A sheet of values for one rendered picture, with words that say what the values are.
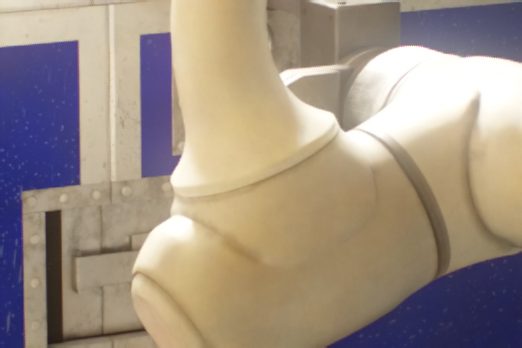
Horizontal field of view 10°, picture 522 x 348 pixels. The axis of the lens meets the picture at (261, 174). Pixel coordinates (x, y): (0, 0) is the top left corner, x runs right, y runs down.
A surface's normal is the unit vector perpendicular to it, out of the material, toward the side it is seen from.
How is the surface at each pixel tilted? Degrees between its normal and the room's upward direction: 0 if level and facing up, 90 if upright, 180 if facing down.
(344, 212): 74
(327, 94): 90
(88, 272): 90
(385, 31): 90
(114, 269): 90
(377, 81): 50
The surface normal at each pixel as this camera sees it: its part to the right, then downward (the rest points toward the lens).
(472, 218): 0.40, 0.32
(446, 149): -0.06, -0.23
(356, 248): 0.44, 0.01
